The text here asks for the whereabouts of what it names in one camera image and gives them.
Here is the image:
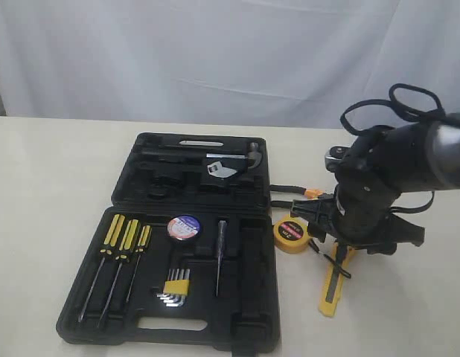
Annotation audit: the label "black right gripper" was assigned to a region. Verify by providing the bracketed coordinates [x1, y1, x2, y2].
[291, 193, 426, 255]

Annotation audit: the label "yellow utility knife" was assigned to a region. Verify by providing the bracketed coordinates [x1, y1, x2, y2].
[319, 242, 356, 318]

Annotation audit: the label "yellow tape measure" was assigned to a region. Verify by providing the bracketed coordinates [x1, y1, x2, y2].
[272, 219, 352, 279]

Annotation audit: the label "black plastic tool case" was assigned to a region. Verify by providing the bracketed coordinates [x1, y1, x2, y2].
[56, 132, 280, 356]

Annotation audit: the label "black PVC insulating tape roll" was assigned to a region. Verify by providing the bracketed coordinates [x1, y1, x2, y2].
[167, 215, 201, 242]

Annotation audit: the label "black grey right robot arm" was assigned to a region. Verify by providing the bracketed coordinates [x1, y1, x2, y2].
[290, 113, 460, 255]

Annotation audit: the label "silver adjustable wrench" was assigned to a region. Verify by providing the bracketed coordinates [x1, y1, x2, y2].
[207, 159, 243, 180]

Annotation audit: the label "white backdrop curtain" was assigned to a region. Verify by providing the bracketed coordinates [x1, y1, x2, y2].
[0, 1, 460, 128]

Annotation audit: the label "hex key set yellow holder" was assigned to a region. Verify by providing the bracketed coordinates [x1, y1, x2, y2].
[156, 268, 191, 308]

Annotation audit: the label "small yellow black screwdriver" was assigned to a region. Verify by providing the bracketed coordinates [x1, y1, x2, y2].
[125, 225, 152, 305]

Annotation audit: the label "medium yellow black screwdriver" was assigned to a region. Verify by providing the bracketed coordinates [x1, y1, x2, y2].
[97, 219, 141, 329]

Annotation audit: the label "large yellow black screwdriver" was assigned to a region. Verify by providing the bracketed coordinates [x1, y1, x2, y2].
[77, 214, 126, 324]

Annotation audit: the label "pliers black orange handles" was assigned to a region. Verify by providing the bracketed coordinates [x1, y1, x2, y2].
[269, 184, 327, 210]

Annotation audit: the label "claw hammer black handle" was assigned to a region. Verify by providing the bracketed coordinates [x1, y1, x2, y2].
[141, 142, 263, 170]

